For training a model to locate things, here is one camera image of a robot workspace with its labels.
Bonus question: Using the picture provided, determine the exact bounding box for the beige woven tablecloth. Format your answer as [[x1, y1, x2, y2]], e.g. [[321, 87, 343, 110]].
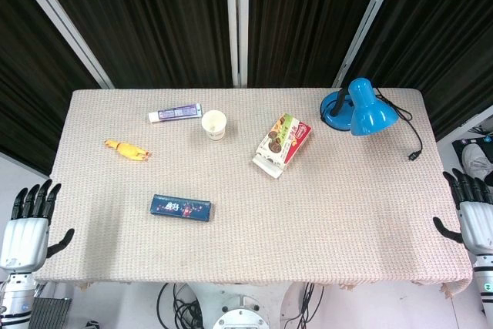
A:
[[33, 88, 474, 300]]

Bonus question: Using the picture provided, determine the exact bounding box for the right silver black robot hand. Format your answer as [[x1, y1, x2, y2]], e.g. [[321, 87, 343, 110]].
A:
[[432, 168, 493, 257]]

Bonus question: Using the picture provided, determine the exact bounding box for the black cable bundle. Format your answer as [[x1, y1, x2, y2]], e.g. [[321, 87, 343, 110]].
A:
[[283, 282, 325, 329], [156, 282, 205, 329]]

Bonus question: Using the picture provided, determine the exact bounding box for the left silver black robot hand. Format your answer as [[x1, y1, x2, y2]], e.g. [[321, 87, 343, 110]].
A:
[[0, 178, 75, 273]]

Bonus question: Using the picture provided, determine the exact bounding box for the white paper cup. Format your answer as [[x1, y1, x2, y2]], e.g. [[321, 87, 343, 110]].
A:
[[200, 109, 227, 143]]

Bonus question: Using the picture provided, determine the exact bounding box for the blue desk lamp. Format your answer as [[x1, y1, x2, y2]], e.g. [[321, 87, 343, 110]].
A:
[[320, 77, 399, 137]]

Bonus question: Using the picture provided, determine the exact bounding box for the black electronic device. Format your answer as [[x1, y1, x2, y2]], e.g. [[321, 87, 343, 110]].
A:
[[451, 136, 493, 164]]

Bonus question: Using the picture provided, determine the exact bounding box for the white robot torso base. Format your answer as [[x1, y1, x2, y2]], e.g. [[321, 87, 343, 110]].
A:
[[184, 281, 305, 329]]

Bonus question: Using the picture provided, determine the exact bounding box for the blue rectangular case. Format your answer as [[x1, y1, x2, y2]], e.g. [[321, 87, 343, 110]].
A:
[[149, 193, 213, 223]]

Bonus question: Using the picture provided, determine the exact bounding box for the black lamp power cable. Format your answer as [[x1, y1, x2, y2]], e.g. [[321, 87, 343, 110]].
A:
[[375, 88, 424, 162]]

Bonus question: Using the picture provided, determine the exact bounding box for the black ribbed panel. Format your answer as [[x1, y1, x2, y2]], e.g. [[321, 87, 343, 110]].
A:
[[33, 296, 73, 329]]

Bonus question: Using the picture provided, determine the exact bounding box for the yellow rubber chicken toy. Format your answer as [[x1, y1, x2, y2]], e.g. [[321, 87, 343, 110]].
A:
[[102, 139, 154, 163]]

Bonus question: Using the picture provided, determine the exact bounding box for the dark curtain panel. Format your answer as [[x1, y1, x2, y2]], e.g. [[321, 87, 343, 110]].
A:
[[346, 0, 493, 141], [248, 0, 391, 89], [0, 0, 102, 176], [32, 0, 234, 89]]

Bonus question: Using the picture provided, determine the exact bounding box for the opened cardboard snack box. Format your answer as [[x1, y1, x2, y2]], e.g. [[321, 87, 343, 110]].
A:
[[252, 112, 314, 180]]

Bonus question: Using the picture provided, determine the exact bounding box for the white frame post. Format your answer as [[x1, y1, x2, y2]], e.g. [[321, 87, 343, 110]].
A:
[[225, 0, 250, 89], [14, 0, 116, 89], [333, 0, 405, 89]]

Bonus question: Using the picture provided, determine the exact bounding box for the purple white toothpaste tube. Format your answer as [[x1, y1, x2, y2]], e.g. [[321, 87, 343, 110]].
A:
[[148, 102, 203, 125]]

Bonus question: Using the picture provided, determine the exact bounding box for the white sneaker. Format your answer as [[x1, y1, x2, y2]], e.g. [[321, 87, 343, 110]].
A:
[[461, 143, 493, 183]]

